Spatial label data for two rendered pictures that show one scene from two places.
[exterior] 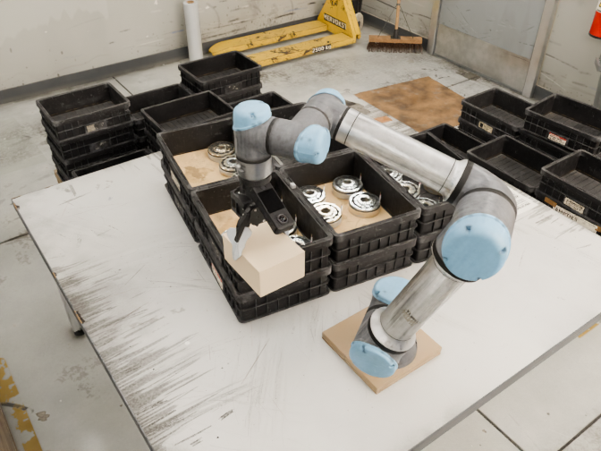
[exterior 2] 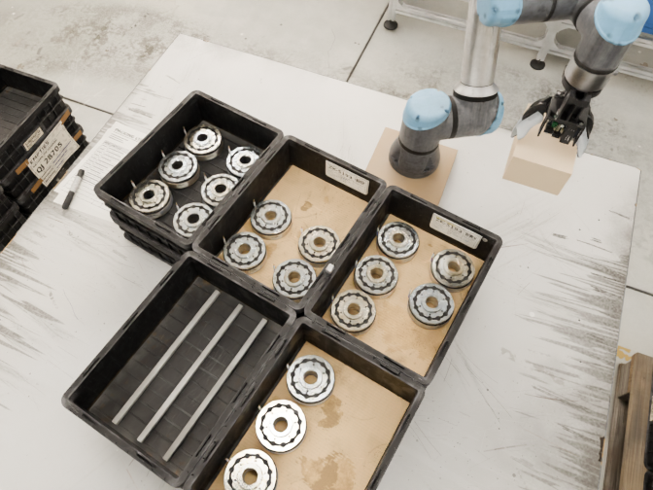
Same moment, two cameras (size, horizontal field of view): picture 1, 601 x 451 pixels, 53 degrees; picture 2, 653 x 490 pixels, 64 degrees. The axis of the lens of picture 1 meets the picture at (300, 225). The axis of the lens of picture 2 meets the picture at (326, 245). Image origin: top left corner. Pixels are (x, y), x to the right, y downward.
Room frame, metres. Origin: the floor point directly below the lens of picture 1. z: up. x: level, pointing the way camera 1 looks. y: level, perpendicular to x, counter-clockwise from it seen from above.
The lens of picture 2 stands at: (1.85, 0.46, 1.96)
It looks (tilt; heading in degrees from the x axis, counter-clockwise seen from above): 60 degrees down; 237
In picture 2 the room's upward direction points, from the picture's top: 1 degrees clockwise
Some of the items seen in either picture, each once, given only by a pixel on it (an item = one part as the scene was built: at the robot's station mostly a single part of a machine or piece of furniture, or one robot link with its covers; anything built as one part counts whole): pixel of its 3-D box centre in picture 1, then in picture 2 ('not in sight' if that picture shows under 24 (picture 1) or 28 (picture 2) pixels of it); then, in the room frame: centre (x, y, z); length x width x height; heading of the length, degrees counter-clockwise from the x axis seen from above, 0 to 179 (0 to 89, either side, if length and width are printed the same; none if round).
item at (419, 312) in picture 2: not in sight; (431, 303); (1.38, 0.19, 0.86); 0.10 x 0.10 x 0.01
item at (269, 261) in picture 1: (263, 255); (542, 149); (1.05, 0.09, 1.08); 0.16 x 0.12 x 0.07; 36
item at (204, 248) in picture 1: (260, 256); not in sight; (1.41, 0.12, 0.76); 0.40 x 0.30 x 0.12; 26
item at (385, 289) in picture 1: (393, 306); (427, 119); (1.07, -0.24, 0.89); 0.13 x 0.12 x 0.14; 158
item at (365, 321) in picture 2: not in sight; (353, 310); (1.54, 0.11, 0.86); 0.10 x 0.10 x 0.01
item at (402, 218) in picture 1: (346, 191); (292, 216); (1.55, -0.14, 0.92); 0.40 x 0.30 x 0.02; 26
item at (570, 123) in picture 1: (562, 154); not in sight; (2.70, -1.37, 0.37); 0.42 x 0.34 x 0.46; 36
